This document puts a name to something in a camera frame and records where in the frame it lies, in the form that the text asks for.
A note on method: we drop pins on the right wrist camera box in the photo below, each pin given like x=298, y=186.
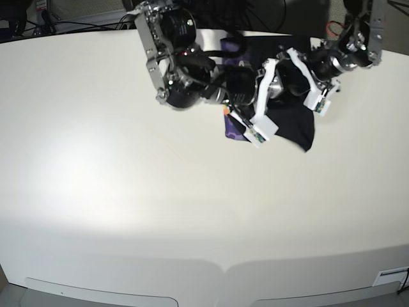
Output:
x=262, y=132

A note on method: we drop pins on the white label sticker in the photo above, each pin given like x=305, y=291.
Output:
x=390, y=276

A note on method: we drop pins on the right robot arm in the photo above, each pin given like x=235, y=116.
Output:
x=183, y=73

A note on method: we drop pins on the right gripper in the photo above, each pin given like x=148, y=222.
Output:
x=248, y=90

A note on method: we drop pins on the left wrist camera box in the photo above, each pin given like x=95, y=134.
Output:
x=317, y=102

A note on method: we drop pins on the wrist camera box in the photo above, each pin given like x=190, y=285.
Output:
x=262, y=132
x=317, y=102

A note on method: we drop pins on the black T-shirt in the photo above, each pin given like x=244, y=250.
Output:
x=285, y=107

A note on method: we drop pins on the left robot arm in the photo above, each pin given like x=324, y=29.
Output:
x=358, y=45

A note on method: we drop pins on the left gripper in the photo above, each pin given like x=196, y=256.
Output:
x=306, y=73

